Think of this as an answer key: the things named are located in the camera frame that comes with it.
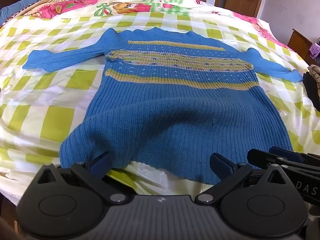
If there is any blue pillow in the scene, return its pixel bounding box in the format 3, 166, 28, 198
0, 0, 40, 26

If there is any blue striped knit sweater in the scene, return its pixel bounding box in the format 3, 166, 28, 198
22, 27, 304, 184

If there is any purple cloth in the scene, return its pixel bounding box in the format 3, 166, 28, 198
309, 42, 320, 58

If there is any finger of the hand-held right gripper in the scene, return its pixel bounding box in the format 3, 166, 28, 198
247, 149, 303, 171
268, 146, 320, 166

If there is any black cloth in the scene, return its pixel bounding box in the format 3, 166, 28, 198
303, 71, 320, 107

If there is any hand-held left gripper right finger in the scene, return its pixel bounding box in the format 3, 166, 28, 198
195, 152, 288, 204

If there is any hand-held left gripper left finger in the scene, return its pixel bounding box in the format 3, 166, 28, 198
36, 151, 128, 204

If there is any wooden nightstand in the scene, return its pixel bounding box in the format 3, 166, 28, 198
287, 29, 314, 61

